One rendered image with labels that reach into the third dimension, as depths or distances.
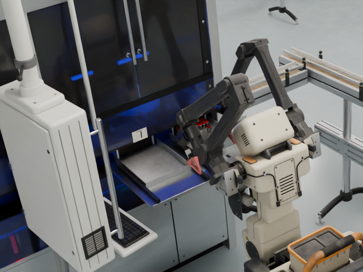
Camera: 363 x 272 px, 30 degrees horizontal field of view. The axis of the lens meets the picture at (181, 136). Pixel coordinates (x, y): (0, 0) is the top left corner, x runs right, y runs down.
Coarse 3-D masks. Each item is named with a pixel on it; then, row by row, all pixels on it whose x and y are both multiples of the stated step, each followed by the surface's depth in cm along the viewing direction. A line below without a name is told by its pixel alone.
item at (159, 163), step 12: (156, 144) 363; (132, 156) 355; (144, 156) 354; (156, 156) 353; (168, 156) 352; (180, 156) 344; (132, 168) 345; (144, 168) 344; (156, 168) 342; (168, 168) 341; (180, 168) 335; (144, 180) 334; (156, 180) 329
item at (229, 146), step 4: (212, 120) 374; (212, 124) 375; (216, 124) 372; (212, 128) 371; (200, 132) 369; (204, 132) 369; (172, 136) 364; (176, 136) 368; (204, 136) 365; (208, 136) 365; (176, 140) 362; (204, 140) 361; (228, 140) 358; (188, 144) 360; (224, 144) 356; (228, 144) 355; (232, 144) 355; (236, 144) 349; (188, 148) 352; (192, 148) 355; (224, 148) 346; (228, 148) 347; (232, 148) 349; (236, 148) 350; (224, 152) 346; (228, 152) 348
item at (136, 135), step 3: (141, 129) 345; (144, 129) 346; (132, 132) 343; (135, 132) 344; (138, 132) 345; (144, 132) 347; (132, 135) 344; (135, 135) 345; (138, 135) 346; (144, 135) 348; (135, 138) 345; (138, 138) 346; (141, 138) 347; (144, 138) 348; (135, 141) 346
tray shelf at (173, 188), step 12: (168, 144) 362; (168, 180) 332; (180, 180) 331; (192, 180) 330; (204, 180) 329; (144, 192) 326; (156, 192) 325; (168, 192) 324; (180, 192) 323; (156, 204) 316
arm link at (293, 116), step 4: (288, 112) 297; (292, 112) 297; (296, 112) 298; (288, 116) 296; (292, 116) 296; (296, 116) 297; (300, 116) 296; (292, 120) 294; (296, 120) 294; (300, 120) 295; (292, 124) 294; (296, 124) 293
